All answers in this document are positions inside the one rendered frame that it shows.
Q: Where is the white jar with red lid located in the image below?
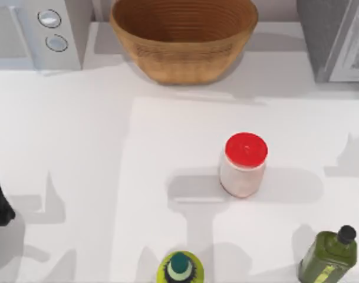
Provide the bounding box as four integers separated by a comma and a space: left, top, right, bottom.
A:
219, 132, 269, 199

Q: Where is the pale microwave oven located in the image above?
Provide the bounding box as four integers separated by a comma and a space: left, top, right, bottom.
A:
0, 0, 94, 71

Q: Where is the yellow-green bottle teal cap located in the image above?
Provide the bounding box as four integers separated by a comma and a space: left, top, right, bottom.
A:
156, 251, 205, 283

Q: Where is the dark green bottle black cap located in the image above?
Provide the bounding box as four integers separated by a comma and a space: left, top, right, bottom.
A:
298, 225, 358, 283

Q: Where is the brown woven basket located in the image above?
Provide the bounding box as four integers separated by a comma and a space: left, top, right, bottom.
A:
109, 0, 259, 86

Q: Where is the microwave knob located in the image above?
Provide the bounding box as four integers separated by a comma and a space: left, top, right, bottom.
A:
37, 9, 62, 29
45, 34, 69, 52

